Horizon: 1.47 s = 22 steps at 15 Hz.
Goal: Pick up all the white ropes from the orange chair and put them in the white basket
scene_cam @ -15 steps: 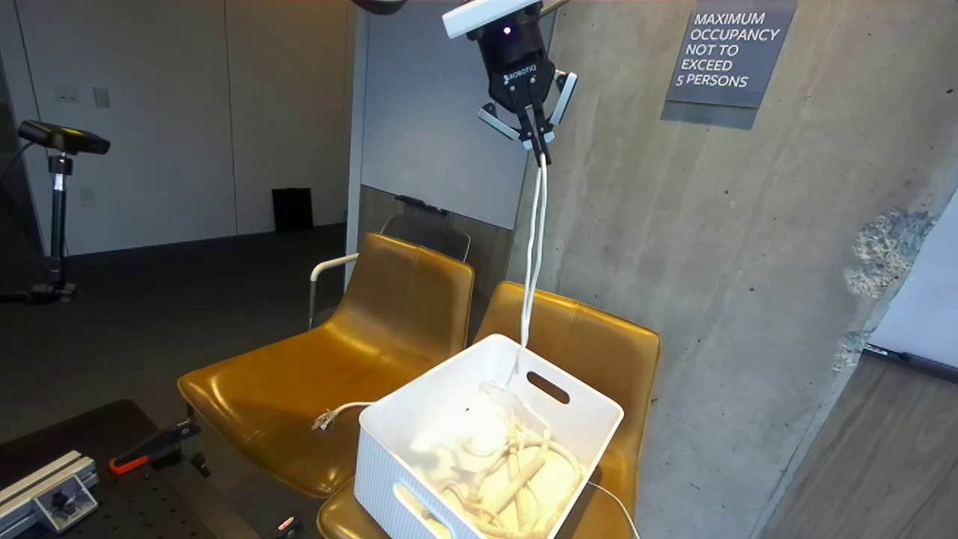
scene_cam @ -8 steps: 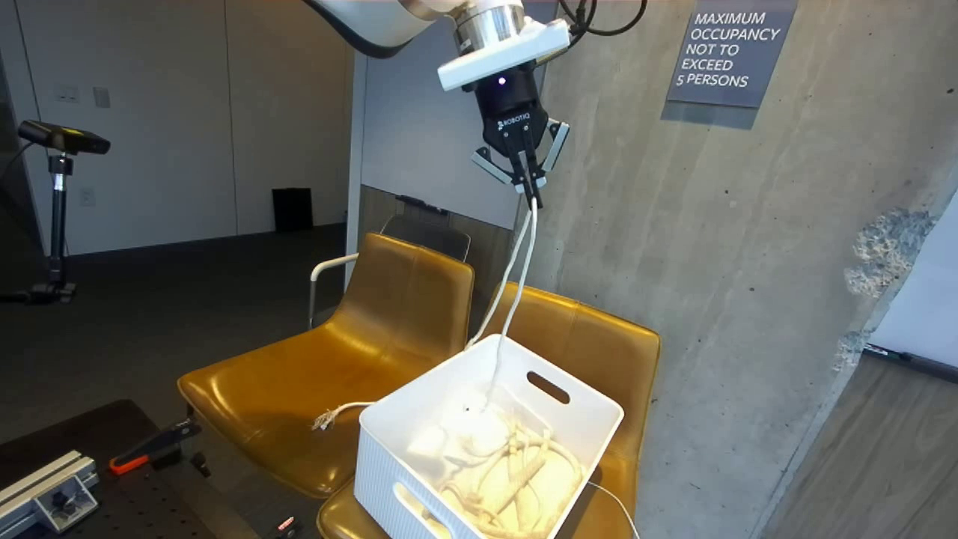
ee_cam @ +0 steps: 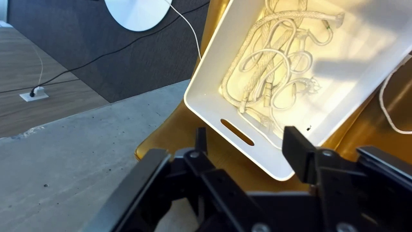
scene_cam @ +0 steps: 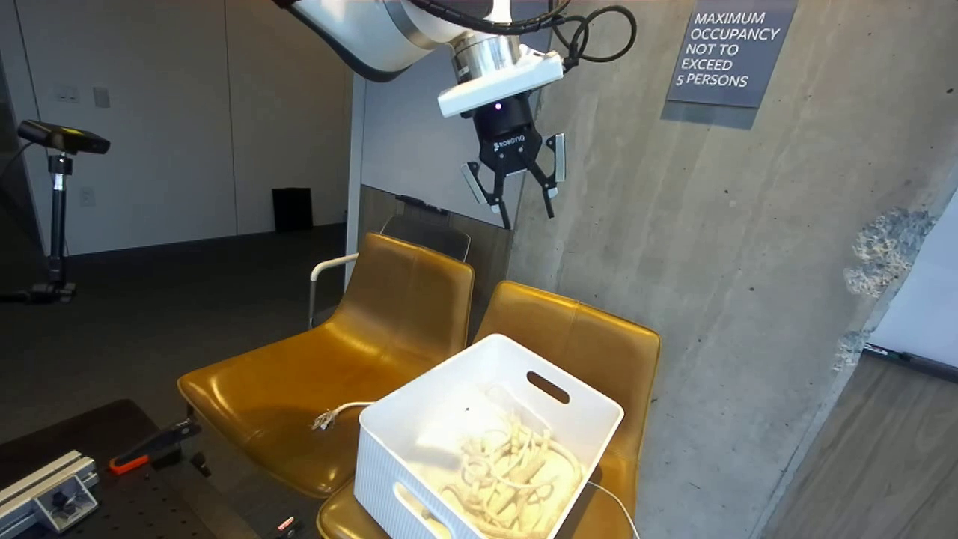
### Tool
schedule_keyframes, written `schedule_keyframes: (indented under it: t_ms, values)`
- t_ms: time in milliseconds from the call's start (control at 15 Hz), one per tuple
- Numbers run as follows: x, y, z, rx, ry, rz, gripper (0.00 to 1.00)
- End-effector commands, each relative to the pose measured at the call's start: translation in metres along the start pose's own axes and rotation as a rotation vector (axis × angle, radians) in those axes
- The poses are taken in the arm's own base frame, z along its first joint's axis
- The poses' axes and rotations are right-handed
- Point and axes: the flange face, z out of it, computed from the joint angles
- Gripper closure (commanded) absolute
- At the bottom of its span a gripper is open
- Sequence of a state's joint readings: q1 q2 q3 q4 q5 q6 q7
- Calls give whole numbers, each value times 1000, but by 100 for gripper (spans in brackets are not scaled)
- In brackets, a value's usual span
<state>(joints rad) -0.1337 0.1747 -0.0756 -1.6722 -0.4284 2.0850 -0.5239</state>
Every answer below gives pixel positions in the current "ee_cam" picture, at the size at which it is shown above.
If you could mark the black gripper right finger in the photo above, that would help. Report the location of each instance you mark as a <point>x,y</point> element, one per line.
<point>360,193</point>

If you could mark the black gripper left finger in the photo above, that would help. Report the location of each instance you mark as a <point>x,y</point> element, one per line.
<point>145,193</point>

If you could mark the orange leather chair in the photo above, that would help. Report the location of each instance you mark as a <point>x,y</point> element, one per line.
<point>368,124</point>
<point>188,133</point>

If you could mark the white plastic basket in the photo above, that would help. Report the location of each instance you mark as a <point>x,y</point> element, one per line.
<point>213,103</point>

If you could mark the white floor outlet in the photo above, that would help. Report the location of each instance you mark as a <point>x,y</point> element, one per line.
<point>36,95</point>

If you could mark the white round floor base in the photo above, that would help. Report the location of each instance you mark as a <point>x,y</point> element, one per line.
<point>136,13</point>

